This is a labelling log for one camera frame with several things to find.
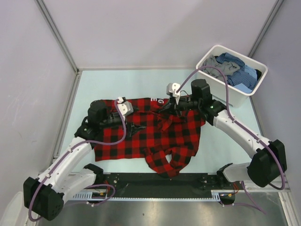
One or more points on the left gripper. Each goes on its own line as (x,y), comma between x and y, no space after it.
(134,127)

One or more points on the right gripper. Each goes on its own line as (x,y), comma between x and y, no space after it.
(170,107)

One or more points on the red black plaid shirt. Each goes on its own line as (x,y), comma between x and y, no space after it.
(167,143)

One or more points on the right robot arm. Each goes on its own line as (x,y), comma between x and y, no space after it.
(268,159)

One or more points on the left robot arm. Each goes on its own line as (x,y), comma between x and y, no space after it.
(46,195)

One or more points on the white plastic bin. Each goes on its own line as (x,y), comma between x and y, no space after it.
(218,88)

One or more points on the grey shirt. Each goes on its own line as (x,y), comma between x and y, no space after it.
(213,68)

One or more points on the light blue shirt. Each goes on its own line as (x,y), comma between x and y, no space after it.
(244,80)

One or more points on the blue checked shirt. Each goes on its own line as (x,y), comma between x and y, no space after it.
(231,58)

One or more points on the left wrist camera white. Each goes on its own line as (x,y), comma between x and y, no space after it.
(124,106)

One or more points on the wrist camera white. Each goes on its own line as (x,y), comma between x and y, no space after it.
(124,106)
(173,89)

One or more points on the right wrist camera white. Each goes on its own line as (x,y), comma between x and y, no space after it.
(173,89)

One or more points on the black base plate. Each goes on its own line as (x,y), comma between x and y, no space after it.
(182,186)

